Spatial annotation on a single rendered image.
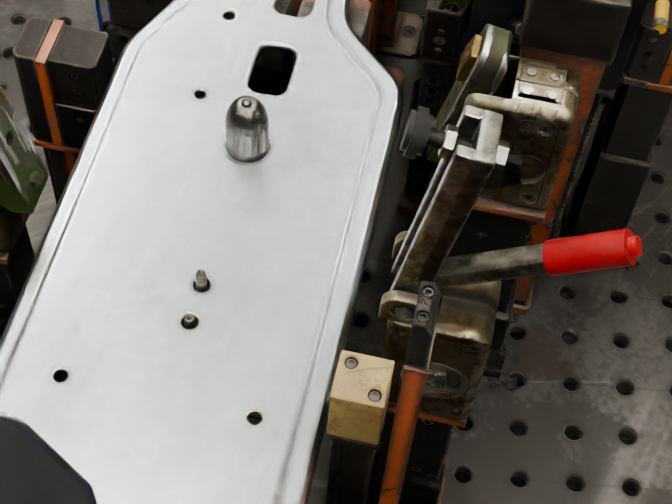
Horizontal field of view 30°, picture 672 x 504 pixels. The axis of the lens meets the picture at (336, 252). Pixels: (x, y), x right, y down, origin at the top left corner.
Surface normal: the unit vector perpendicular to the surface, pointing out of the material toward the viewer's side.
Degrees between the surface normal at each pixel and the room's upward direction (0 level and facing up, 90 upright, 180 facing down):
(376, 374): 0
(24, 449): 90
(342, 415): 90
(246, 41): 0
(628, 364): 0
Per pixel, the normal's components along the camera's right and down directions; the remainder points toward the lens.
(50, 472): -0.21, 0.81
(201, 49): 0.04, -0.55
